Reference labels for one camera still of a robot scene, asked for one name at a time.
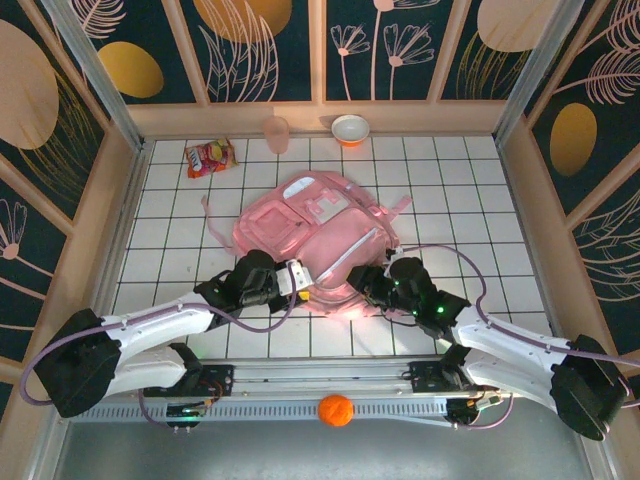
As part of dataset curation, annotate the pink backpack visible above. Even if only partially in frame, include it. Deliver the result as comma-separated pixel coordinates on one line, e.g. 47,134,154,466
200,169,414,319

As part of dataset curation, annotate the orange ball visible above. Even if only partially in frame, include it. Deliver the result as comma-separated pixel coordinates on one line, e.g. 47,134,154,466
317,393,355,429

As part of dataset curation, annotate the orange snack bag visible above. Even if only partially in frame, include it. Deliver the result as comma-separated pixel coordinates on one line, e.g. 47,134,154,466
183,139,240,180

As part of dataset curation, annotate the right small control board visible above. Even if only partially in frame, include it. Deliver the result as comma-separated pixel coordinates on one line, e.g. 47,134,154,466
446,397,501,426

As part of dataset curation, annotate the small control board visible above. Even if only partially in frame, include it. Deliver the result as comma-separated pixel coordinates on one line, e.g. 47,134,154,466
165,403,206,429
446,397,501,426

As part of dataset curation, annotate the pink plastic cup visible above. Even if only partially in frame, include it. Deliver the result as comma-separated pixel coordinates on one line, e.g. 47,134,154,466
263,115,290,155

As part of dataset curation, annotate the left small control board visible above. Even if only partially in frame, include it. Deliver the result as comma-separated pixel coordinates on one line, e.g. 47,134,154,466
165,403,206,429

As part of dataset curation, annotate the white orange bowl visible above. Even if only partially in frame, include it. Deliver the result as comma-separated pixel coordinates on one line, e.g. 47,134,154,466
331,113,371,149

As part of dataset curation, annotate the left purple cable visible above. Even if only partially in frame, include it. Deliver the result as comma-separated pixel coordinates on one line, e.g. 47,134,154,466
20,259,301,431

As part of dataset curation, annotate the purple cable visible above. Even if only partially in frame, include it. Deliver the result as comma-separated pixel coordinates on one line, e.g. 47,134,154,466
20,259,301,431
394,244,640,431

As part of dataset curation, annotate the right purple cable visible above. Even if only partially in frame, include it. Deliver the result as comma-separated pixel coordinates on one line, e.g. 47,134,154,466
394,244,640,431

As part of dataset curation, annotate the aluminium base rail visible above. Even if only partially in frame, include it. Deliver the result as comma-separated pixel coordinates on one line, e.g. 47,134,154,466
47,355,586,401

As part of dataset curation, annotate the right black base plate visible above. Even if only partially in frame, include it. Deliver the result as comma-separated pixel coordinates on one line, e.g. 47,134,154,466
409,359,501,396

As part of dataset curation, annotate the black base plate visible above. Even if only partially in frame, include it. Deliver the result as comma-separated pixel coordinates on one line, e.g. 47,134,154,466
409,359,501,396
143,364,235,399

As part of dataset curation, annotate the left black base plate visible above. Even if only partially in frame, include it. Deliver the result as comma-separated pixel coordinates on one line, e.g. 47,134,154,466
143,364,235,399

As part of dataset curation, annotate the slotted grey cable duct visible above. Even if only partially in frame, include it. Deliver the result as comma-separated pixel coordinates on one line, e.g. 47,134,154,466
67,398,454,426

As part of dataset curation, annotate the aluminium corner post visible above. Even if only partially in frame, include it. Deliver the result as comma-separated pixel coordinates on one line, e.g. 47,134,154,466
492,0,586,144
42,0,147,151

